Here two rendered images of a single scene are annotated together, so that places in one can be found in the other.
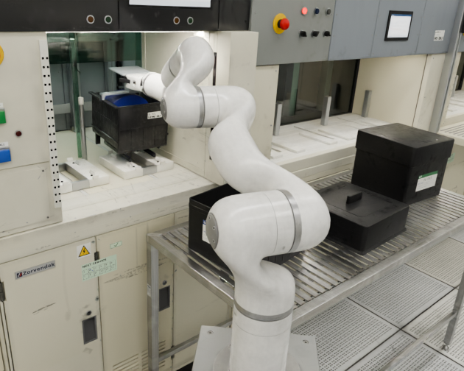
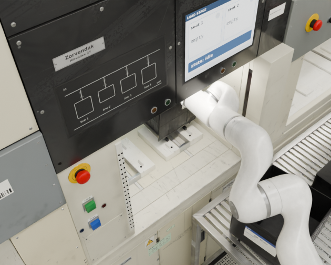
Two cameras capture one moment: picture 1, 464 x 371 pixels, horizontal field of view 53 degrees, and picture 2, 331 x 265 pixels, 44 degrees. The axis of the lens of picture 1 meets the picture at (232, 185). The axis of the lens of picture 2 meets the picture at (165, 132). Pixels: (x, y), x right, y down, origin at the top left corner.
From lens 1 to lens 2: 88 cm
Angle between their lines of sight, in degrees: 24
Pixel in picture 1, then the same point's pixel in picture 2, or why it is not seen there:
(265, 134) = (286, 107)
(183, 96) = (254, 208)
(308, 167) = (316, 109)
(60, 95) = not seen: hidden behind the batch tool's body
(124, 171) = (166, 155)
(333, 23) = not seen: outside the picture
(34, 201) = (116, 233)
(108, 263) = (165, 240)
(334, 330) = not seen: hidden behind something
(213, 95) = (278, 200)
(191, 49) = (255, 152)
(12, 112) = (99, 196)
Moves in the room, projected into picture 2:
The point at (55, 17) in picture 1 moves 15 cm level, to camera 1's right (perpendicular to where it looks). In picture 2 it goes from (127, 124) to (182, 124)
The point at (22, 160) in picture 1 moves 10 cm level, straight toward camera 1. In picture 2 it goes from (107, 217) to (117, 243)
